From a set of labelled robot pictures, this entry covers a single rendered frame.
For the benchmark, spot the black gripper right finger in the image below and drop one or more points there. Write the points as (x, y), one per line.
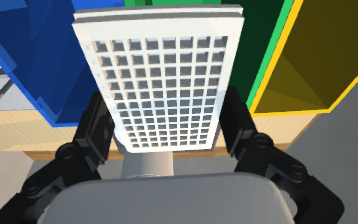
(256, 153)

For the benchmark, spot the green bin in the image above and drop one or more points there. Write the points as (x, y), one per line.
(263, 23)

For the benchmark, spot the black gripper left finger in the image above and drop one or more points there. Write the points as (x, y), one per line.
(74, 162)

